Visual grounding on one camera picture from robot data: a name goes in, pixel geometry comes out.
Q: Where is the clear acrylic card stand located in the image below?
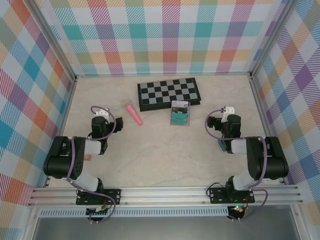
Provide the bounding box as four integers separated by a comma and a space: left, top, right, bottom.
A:
169, 99, 192, 127

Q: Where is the plain teal card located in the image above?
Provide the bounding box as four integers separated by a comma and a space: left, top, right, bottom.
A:
171, 111, 190, 125

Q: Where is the pink marker pen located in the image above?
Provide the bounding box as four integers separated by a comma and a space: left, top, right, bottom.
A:
121, 99, 143, 126

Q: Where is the black and grey chessboard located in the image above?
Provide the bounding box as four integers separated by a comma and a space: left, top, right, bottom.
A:
136, 77, 202, 113

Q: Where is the grey metal panel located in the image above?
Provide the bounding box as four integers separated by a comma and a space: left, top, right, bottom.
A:
32, 216, 301, 240

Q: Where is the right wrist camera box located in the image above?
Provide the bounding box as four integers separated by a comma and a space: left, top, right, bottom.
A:
221, 105, 236, 123

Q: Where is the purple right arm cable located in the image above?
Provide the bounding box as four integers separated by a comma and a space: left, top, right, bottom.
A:
204, 108, 270, 222

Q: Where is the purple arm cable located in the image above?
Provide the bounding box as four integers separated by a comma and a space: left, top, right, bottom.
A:
204, 108, 270, 222
66, 105, 117, 224

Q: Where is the aluminium frame rail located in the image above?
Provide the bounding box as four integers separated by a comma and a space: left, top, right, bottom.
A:
44, 78, 78, 188
249, 76, 287, 186

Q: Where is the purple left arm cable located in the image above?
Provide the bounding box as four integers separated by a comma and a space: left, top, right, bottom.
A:
66, 105, 117, 224

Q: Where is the aluminium mounting rail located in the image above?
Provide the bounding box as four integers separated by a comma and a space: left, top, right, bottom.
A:
26, 184, 305, 207

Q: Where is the aluminium frame post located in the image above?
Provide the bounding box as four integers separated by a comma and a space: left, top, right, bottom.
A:
31, 0, 78, 82
249, 0, 296, 78

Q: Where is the slotted grey cable duct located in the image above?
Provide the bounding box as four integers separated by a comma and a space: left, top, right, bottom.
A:
39, 208, 230, 218

